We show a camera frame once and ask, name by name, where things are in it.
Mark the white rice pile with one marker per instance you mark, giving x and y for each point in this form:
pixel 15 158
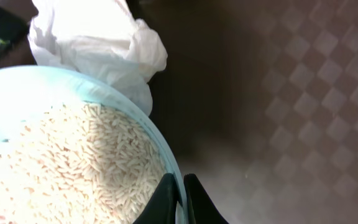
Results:
pixel 78 163

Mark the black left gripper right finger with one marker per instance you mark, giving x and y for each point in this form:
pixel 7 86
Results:
pixel 201 209

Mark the dark brown serving tray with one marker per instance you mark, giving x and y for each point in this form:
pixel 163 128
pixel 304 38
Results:
pixel 260 100

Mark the white tissue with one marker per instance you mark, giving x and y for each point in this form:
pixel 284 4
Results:
pixel 102 39

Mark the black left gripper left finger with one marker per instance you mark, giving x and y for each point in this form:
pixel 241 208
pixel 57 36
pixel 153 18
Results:
pixel 161 207

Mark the light blue rice bowl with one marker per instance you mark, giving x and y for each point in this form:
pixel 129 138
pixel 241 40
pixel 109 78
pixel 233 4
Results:
pixel 26 91

